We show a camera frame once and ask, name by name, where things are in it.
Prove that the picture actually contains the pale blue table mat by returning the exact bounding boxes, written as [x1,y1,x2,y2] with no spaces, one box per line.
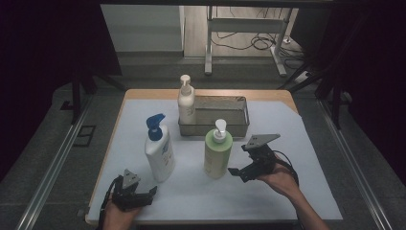
[86,98,344,223]

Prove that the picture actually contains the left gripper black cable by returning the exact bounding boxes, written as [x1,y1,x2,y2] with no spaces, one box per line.
[96,174,124,230]

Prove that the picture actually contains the green pump bottle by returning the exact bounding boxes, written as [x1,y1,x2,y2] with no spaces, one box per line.
[203,118,234,180]

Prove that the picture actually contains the white bottle with blue pump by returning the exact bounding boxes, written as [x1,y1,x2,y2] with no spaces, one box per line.
[144,113,176,184]

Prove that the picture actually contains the person's left hand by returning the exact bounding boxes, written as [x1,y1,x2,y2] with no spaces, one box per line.
[102,200,142,230]

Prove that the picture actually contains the white power strip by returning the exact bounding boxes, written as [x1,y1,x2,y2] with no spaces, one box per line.
[295,71,312,84]

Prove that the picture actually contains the cream pump bottle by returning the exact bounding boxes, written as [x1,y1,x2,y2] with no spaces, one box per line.
[177,74,197,126]

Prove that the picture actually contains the white metal desk frame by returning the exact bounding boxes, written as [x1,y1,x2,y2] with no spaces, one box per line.
[204,5,294,78]

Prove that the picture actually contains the metal floor rail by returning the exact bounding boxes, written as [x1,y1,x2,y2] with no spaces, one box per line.
[316,99,393,230]
[14,95,94,230]

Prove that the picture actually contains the white cabinet panel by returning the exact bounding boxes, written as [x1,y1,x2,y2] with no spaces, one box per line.
[101,4,186,53]

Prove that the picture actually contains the black metal stand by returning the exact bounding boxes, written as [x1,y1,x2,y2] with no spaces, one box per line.
[70,68,126,126]
[277,60,352,130]

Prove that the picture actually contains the person's right hand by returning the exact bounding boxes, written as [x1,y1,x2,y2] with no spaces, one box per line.
[256,154,302,199]

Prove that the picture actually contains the black floor cables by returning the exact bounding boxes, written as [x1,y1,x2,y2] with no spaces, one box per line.
[212,6,305,70]

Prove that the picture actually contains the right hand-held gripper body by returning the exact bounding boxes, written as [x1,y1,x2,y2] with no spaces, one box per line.
[240,133,282,180]

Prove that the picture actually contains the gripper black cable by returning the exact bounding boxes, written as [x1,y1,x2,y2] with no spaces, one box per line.
[96,174,124,230]
[271,149,301,188]

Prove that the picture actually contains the metal mesh basket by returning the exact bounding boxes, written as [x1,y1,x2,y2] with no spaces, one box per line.
[177,95,251,138]

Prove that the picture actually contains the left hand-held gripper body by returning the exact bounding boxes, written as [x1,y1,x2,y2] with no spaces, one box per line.
[111,168,151,212]

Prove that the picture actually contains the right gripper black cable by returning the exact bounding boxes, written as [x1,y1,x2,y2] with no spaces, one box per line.
[271,149,301,188]

